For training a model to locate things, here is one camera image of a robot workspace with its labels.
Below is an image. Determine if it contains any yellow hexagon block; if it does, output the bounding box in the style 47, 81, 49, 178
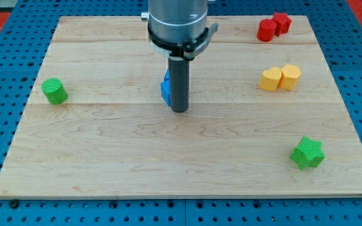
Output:
278, 64, 302, 90

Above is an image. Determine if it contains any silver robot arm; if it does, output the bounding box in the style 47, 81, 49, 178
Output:
141, 0, 219, 61

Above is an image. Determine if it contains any yellow heart block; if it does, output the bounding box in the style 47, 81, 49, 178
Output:
258, 67, 282, 92

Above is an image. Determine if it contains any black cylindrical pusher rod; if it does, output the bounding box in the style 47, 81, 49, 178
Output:
168, 59, 190, 113

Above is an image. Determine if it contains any red cylinder block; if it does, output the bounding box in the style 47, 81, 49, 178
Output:
256, 19, 277, 42

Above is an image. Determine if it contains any wooden board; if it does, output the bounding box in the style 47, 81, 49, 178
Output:
0, 16, 362, 200

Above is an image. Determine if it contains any green cylinder block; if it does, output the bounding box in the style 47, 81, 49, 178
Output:
41, 78, 68, 105

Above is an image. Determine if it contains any green star block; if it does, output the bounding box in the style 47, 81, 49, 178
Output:
290, 136, 325, 170

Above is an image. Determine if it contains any blue block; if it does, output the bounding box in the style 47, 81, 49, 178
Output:
160, 69, 170, 106

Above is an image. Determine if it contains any red star block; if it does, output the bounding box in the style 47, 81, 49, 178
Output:
272, 12, 292, 36

